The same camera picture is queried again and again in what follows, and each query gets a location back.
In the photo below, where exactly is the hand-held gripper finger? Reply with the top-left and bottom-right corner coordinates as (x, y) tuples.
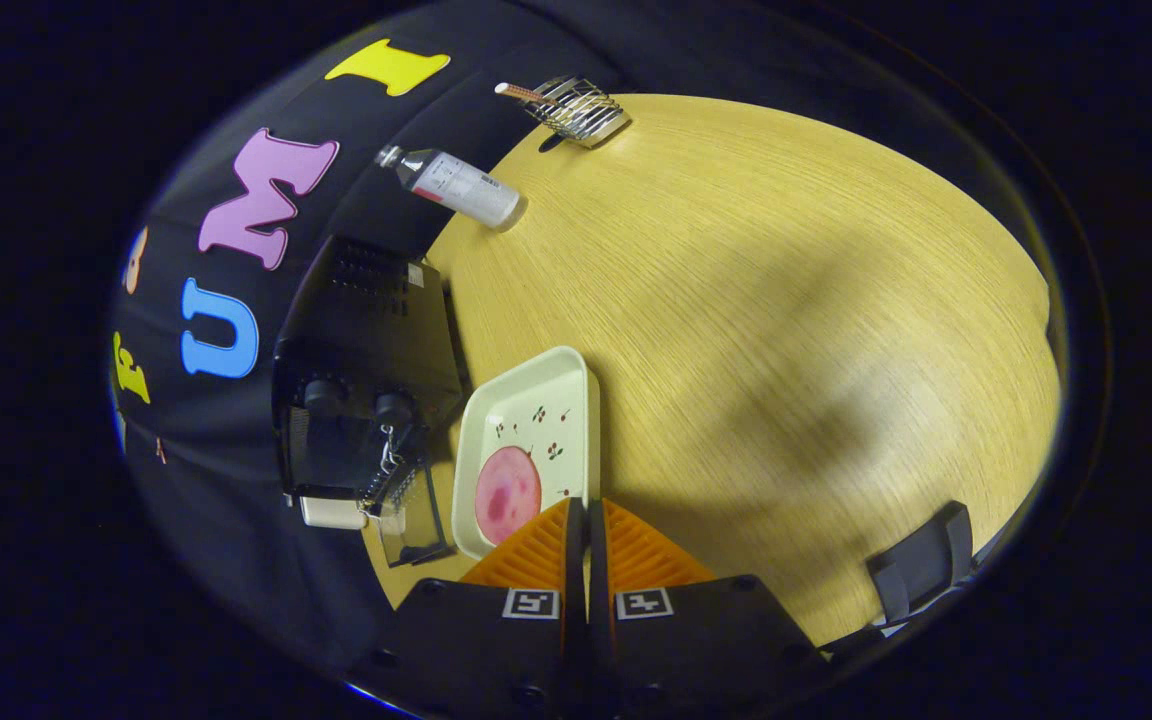
(351, 497), (592, 716)
(588, 497), (832, 716)

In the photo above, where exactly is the pink round ham slice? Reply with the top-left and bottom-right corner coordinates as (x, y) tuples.
(475, 446), (543, 546)

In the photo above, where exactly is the square cream plate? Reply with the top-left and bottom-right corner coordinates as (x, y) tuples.
(451, 346), (602, 560)

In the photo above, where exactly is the black toaster oven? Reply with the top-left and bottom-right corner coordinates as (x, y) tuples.
(272, 235), (464, 569)

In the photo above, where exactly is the white bread toaster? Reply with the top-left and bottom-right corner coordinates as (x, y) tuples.
(300, 496), (369, 530)

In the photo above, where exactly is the black chair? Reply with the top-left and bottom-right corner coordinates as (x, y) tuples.
(866, 501), (977, 626)

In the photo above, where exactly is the clear plastic bottle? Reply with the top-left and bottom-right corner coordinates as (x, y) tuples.
(376, 145), (524, 231)

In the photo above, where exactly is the metal wire holder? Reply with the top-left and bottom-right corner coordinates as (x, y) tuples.
(524, 76), (631, 149)

